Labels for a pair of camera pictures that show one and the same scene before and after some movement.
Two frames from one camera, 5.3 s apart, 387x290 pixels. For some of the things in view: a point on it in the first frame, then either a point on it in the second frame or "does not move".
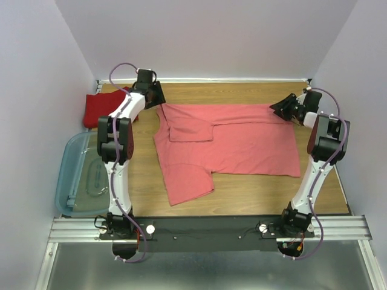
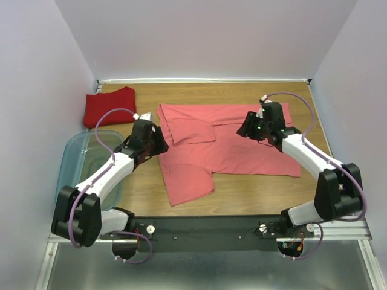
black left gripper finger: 155,96 to 159,144
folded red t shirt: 102,104 does not move
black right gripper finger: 289,106 to 251,120
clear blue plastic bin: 83,187 does not move
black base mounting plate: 207,233 does not move
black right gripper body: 297,107 to 266,127
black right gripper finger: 285,109 to 246,130
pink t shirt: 193,141 does not move
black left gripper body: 158,96 to 148,145
